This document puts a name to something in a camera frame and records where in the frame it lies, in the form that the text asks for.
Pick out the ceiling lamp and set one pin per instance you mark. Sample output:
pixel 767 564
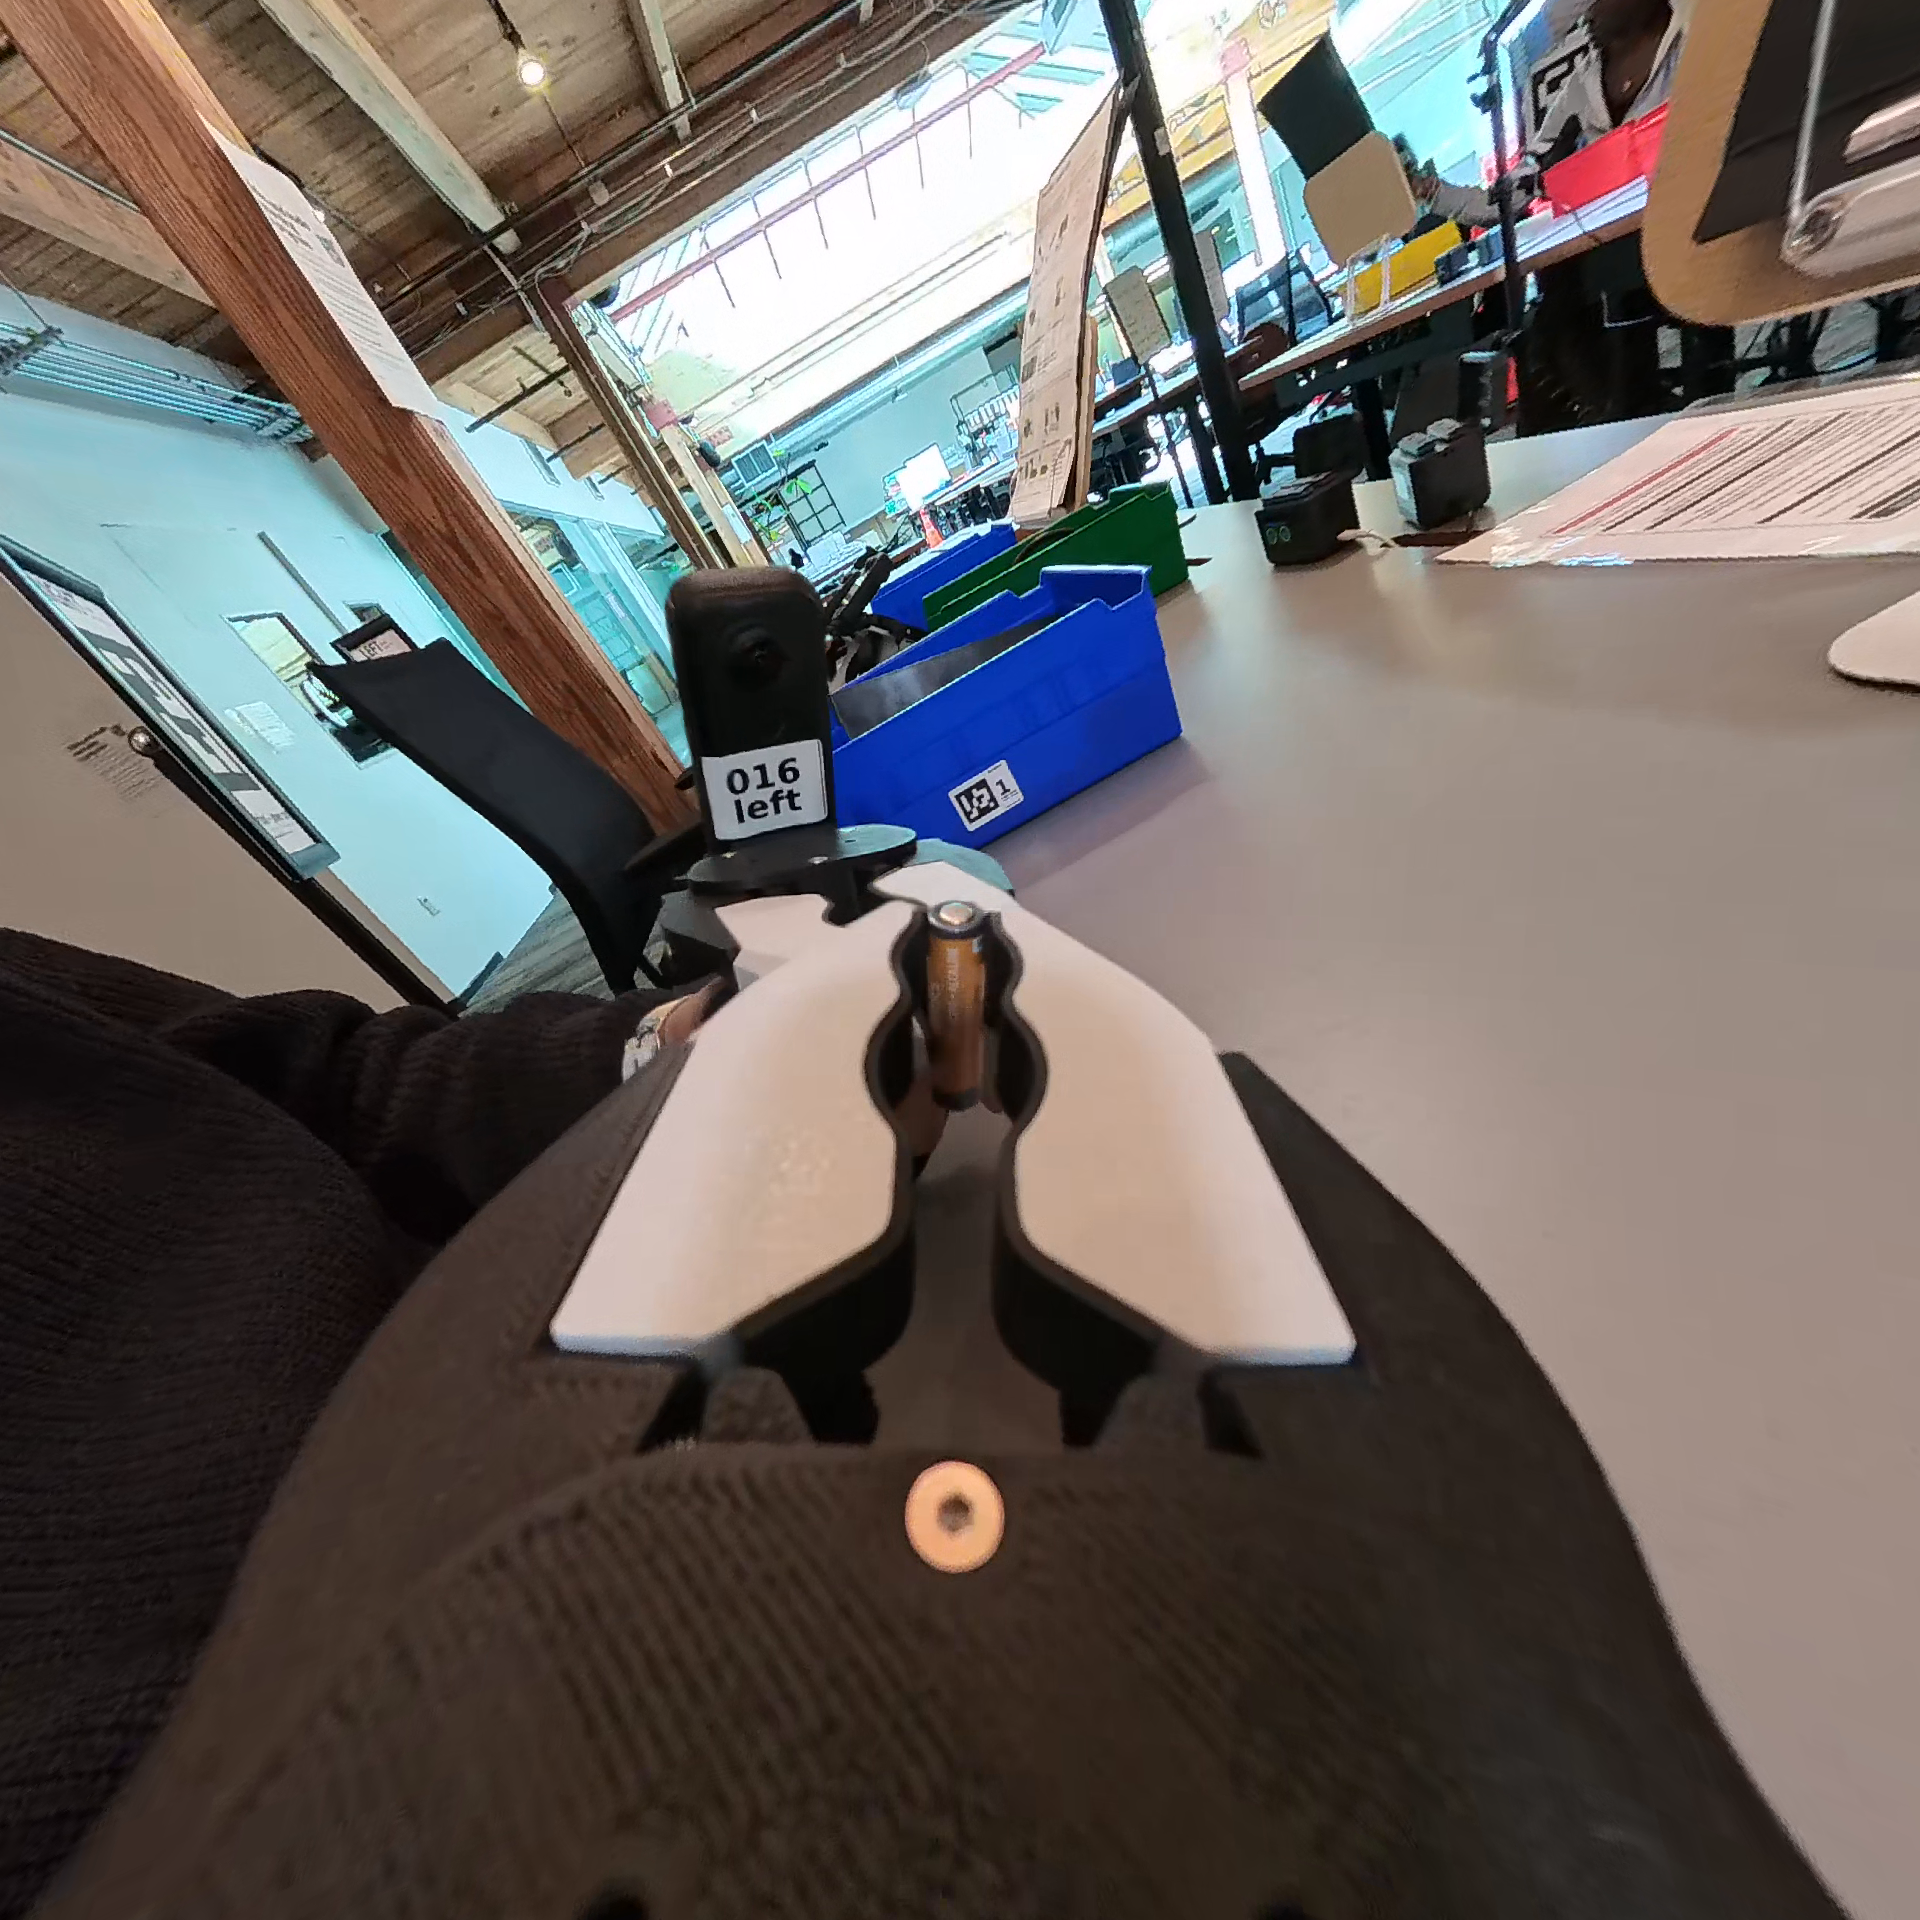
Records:
pixel 531 67

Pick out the black framed floor sign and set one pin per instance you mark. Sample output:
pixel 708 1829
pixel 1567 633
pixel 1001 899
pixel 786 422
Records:
pixel 181 751

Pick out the person's left forearm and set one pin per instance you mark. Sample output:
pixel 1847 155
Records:
pixel 210 1352

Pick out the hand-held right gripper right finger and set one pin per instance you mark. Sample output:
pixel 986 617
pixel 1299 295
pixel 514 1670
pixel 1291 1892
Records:
pixel 1170 1156

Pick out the thick wooden post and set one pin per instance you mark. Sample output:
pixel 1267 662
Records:
pixel 299 332

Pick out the white paper notice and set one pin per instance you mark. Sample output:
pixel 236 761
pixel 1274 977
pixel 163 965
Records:
pixel 325 271

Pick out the white stand base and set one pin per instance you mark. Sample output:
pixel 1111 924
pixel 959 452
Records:
pixel 1884 645

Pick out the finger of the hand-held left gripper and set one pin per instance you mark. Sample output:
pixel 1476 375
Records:
pixel 946 889
pixel 779 924

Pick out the blue bin with sticker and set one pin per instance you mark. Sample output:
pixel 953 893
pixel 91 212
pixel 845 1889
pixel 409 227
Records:
pixel 1036 708

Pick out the black office chair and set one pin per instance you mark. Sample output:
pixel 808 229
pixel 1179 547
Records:
pixel 497 780

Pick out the green storage bin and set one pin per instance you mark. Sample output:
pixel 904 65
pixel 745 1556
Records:
pixel 1096 540

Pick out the black metal pole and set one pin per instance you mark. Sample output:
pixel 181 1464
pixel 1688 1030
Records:
pixel 1177 240

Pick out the brown cardboard board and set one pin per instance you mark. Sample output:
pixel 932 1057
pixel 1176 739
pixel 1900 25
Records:
pixel 1064 316

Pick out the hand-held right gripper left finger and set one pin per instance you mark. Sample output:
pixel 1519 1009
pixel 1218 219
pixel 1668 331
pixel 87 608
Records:
pixel 749 1156

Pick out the printed paper sheets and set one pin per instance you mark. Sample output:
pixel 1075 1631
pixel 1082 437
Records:
pixel 1711 476

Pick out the orange battery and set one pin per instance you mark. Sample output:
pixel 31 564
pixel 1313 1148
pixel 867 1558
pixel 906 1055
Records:
pixel 955 1006

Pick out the red bin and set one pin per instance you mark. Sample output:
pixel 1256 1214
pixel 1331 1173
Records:
pixel 1604 157

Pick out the plain blue bin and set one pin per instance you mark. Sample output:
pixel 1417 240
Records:
pixel 938 572

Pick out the person's left hand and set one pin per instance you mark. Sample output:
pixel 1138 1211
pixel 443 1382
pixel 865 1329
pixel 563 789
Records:
pixel 691 1015

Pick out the metal wristwatch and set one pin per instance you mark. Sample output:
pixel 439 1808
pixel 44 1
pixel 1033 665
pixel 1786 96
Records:
pixel 642 1038

